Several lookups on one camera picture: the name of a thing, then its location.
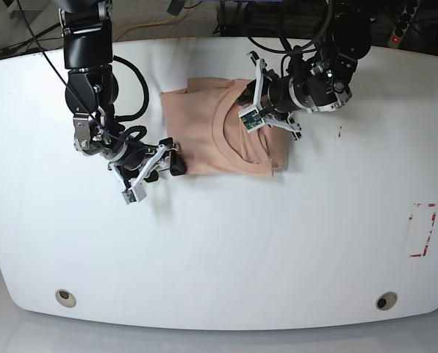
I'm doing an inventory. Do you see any yellow cable on floor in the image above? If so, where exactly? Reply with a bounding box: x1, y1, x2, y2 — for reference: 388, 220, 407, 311
110, 13, 190, 42

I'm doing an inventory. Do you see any left table grommet hole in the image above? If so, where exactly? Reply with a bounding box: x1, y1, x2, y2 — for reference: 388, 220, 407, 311
55, 289, 76, 308

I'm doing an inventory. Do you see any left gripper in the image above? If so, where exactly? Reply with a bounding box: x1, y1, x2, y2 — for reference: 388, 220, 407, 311
236, 75, 300, 113

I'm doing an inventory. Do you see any right table grommet hole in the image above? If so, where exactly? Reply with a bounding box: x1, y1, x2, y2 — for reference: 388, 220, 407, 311
376, 292, 398, 311

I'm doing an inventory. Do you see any red tape rectangle marking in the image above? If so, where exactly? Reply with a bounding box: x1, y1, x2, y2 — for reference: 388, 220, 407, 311
405, 203, 437, 258

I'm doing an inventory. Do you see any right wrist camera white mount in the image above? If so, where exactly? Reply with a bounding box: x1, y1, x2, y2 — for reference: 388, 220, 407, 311
108, 138, 187, 204

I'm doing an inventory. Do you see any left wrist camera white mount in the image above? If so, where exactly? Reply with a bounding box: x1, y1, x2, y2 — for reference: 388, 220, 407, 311
238, 51, 301, 140

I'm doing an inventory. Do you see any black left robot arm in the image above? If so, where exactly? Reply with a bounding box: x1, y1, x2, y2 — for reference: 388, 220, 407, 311
261, 1, 372, 113

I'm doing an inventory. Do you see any black power strip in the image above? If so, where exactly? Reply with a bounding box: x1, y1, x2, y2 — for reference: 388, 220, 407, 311
388, 0, 420, 49

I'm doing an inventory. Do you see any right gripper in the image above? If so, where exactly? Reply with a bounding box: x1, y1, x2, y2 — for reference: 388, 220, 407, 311
108, 138, 187, 182

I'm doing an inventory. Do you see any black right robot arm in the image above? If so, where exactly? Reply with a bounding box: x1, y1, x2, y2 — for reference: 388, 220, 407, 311
57, 1, 187, 185

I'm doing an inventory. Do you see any peach T-shirt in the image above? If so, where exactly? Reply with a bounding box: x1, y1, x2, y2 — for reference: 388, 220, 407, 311
160, 78, 291, 178

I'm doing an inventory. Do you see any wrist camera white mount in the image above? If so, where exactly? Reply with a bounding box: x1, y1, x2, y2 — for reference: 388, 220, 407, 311
108, 138, 187, 204
238, 51, 301, 140

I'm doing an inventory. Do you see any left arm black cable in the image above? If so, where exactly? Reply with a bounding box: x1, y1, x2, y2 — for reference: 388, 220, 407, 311
246, 0, 337, 74

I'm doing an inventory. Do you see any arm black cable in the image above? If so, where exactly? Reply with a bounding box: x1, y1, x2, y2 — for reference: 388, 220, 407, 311
15, 0, 150, 148
246, 0, 337, 74

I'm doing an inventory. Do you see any table grommet hole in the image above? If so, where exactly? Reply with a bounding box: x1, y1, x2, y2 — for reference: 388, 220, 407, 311
376, 292, 398, 311
55, 289, 76, 308

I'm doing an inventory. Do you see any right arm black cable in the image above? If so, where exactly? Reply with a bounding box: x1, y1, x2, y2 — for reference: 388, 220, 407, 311
15, 0, 150, 148

